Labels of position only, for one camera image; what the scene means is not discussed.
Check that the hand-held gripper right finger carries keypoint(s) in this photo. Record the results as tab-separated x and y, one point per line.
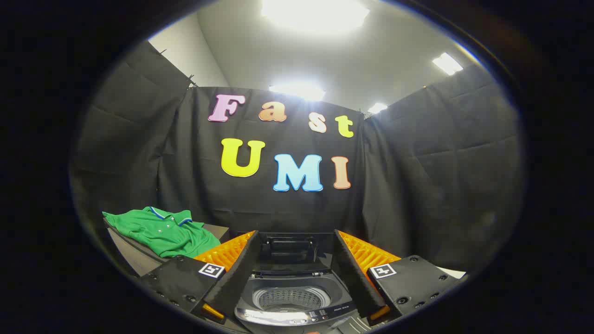
355	273

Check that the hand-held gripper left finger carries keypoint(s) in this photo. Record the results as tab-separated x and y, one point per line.
234	273

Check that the grey washing machine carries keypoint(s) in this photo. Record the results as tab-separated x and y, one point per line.
290	320

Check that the green polo shirt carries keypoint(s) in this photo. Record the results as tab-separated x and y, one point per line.
162	232

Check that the white board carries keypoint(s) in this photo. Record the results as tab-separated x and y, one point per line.
452	272

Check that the grey cabinet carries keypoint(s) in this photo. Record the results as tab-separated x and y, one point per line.
134	260

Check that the black backdrop cloth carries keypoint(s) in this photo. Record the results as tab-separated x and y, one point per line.
417	185

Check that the ceiling light panel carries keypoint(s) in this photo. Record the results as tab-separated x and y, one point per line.
315	14
377	108
448	63
299	91

